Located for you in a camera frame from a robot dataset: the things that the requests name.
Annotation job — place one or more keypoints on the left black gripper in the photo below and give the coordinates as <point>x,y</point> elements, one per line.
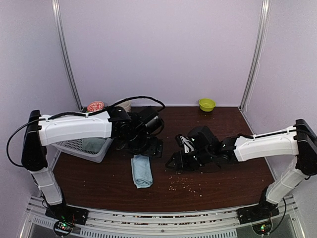
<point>154,149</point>

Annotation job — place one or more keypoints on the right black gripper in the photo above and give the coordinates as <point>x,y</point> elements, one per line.
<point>180,162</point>

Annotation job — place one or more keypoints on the light blue towel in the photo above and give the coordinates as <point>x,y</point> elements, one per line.
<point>141,171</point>

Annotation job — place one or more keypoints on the green panda towel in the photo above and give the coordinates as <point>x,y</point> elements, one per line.
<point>93,144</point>

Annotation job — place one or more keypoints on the white plastic basket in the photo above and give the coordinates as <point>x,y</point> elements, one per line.
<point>74,148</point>

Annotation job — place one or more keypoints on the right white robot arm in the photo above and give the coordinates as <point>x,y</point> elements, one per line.
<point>200,147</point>

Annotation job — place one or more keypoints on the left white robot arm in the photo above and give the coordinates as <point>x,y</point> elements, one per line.
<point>135,130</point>

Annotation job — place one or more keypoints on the beige ceramic mug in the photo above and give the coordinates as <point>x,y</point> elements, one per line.
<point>126,106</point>

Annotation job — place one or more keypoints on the lime green bowl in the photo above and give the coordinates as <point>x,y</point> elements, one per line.
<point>206,105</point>

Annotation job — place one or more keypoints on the red patterned bowl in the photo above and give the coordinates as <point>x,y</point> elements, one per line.
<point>95,106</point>

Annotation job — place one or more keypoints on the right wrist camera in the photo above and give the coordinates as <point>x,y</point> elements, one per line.
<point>185,143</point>

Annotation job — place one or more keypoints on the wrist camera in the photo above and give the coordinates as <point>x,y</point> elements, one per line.
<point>151,121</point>
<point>185,143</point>

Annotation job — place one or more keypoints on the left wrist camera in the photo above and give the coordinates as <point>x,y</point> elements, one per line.
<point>151,121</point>

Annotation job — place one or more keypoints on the front aluminium rail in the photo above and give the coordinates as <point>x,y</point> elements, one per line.
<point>219,223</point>

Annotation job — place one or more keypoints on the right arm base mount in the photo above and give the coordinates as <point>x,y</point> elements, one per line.
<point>260,216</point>

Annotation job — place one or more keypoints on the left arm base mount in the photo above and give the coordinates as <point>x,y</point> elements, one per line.
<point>67,217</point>

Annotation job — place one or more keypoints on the right aluminium frame post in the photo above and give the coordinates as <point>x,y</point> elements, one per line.
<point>255,63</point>

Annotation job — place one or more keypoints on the aluminium frame post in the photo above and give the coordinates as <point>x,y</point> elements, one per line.
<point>65,55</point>
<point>255,63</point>

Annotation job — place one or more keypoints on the left aluminium frame post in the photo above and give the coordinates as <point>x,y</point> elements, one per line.
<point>65,55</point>

